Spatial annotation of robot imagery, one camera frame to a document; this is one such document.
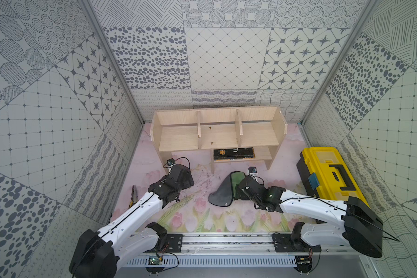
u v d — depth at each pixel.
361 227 0.41
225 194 0.83
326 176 0.76
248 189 0.62
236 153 0.88
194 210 0.84
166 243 0.73
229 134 0.82
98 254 0.38
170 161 0.74
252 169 0.75
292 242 0.65
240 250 0.73
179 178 0.63
